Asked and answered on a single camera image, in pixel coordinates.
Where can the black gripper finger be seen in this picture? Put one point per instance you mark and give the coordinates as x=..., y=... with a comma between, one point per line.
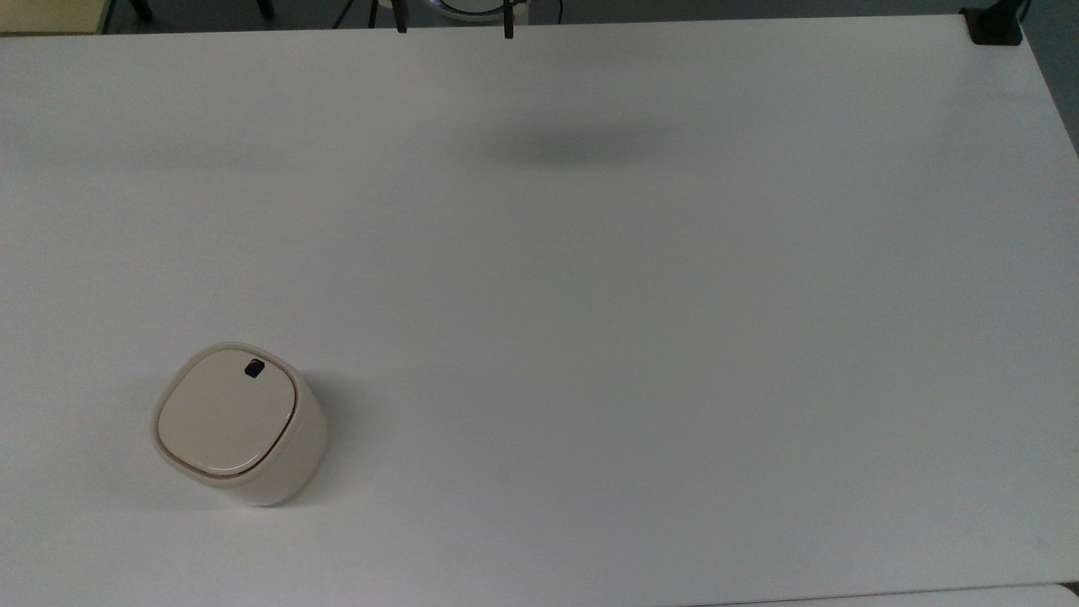
x=400, y=21
x=508, y=24

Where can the cream trash bin with lid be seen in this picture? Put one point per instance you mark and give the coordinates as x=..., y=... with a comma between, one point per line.
x=244, y=438

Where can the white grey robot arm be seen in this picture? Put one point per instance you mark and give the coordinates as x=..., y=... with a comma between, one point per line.
x=476, y=7

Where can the black chair leg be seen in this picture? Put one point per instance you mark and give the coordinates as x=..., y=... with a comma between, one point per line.
x=142, y=8
x=265, y=8

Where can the light wooden furniture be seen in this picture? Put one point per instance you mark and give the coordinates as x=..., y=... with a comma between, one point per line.
x=50, y=15

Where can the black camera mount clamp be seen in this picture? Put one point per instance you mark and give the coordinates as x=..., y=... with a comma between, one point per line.
x=995, y=25

